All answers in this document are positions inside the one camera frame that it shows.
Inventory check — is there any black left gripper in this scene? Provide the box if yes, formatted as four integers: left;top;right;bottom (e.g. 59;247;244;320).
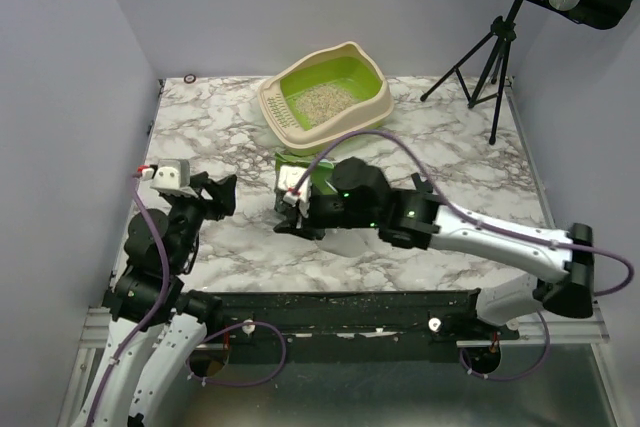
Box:
168;171;239;272

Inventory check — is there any green cat litter bag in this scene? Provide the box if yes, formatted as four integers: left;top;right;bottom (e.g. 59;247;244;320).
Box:
273;150;337;228

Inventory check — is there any clear plastic litter scoop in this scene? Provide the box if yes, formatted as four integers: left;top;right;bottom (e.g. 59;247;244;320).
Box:
315;229;369;258

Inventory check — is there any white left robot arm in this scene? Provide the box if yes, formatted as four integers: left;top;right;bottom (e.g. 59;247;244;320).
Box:
74;163;237;426

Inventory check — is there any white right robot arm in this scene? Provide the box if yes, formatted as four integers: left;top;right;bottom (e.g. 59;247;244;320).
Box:
274;157;594;339

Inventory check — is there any green and beige litter box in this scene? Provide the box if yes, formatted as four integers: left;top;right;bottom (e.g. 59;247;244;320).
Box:
257;41;394;155

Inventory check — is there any clean litter pile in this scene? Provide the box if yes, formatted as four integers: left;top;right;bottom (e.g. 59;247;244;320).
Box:
294;84;359;127

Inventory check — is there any black tripod stand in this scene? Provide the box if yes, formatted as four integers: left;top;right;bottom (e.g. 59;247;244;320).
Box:
420;0;523;145

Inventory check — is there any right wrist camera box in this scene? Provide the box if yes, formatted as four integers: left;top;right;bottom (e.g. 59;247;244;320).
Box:
276;165;311;217

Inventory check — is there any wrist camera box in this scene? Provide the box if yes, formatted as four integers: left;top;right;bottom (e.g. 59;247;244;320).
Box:
276;165;311;217
136;159;195;197

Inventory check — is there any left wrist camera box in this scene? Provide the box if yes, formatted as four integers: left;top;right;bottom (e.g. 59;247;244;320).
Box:
136;159;195;197

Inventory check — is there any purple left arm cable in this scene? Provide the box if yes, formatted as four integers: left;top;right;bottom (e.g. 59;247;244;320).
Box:
82;169;169;427

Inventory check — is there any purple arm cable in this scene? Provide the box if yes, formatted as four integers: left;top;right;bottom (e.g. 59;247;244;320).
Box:
292;129;635;298
82;169;169;427

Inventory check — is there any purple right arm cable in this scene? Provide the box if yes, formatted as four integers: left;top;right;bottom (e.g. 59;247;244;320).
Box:
292;129;635;298

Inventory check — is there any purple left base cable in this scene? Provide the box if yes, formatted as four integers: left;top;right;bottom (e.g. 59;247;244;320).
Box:
187;320;289;388

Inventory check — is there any black mounting rail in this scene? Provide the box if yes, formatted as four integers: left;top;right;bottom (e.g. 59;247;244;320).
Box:
175;290;519;364

